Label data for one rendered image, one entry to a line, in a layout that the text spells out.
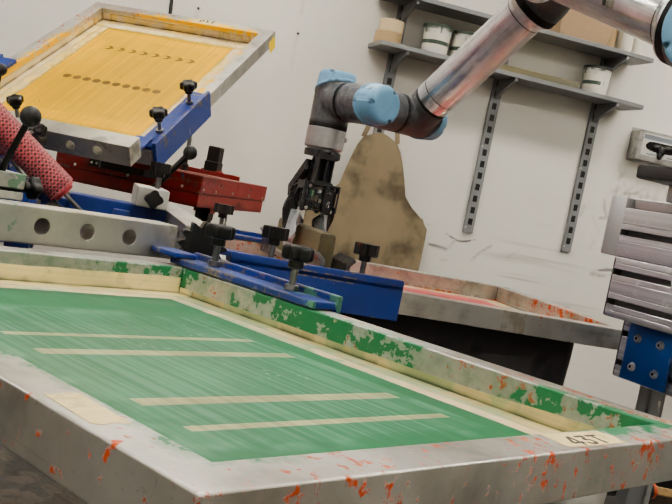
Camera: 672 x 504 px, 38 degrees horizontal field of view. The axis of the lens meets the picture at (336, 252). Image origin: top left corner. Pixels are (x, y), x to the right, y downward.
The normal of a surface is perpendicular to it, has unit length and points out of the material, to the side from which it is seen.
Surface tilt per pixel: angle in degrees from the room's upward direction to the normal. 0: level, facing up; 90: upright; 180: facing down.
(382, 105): 90
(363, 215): 90
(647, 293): 90
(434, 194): 90
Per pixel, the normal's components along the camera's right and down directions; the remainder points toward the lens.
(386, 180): 0.53, 0.07
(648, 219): -0.87, -0.14
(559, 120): 0.26, 0.11
